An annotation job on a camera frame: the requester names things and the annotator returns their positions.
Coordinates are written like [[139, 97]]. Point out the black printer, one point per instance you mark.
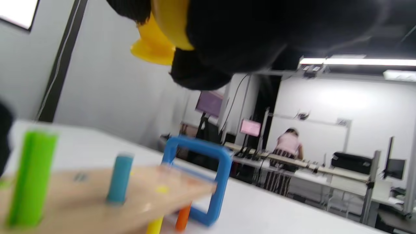
[[352, 162]]

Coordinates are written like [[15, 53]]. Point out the long workbench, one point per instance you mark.
[[325, 171]]

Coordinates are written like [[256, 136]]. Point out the black pillar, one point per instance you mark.
[[268, 104]]

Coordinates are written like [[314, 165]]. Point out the pink screen monitor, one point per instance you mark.
[[250, 127]]

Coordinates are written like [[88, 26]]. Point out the green peg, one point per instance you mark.
[[32, 178]]

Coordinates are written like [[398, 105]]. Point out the person's left hand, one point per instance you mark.
[[5, 136]]

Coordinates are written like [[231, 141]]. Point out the yellow peg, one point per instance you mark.
[[155, 226]]

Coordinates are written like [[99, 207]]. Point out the rainbow hammer bench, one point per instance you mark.
[[97, 198]]

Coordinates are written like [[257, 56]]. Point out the black monitor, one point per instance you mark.
[[395, 168]]

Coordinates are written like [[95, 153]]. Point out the person's right hand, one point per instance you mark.
[[260, 29]]

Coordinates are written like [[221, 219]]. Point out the white partition board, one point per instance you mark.
[[325, 136]]

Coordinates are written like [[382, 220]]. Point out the ceiling light strip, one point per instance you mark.
[[357, 61], [399, 75]]

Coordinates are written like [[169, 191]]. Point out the purple screen monitor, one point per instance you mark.
[[209, 103]]

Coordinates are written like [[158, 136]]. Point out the dark vertical post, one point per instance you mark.
[[61, 65]]

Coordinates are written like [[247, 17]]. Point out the yellow toy hammer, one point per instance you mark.
[[156, 42]]

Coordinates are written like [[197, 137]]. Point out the orange peg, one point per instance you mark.
[[183, 217]]

